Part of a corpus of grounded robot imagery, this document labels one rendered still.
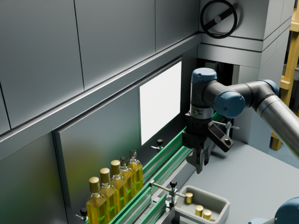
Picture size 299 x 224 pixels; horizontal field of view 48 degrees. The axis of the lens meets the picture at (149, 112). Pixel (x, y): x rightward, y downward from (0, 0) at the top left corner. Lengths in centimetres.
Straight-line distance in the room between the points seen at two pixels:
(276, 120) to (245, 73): 104
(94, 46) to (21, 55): 32
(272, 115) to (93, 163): 72
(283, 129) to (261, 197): 86
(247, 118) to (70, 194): 119
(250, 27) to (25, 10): 124
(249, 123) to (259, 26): 57
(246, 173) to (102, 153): 87
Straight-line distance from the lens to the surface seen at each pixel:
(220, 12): 196
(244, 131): 215
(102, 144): 138
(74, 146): 125
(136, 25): 147
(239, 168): 196
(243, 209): 172
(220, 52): 202
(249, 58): 197
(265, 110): 101
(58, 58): 114
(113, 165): 125
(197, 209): 158
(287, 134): 97
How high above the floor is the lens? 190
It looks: 28 degrees down
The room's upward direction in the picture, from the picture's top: 1 degrees counter-clockwise
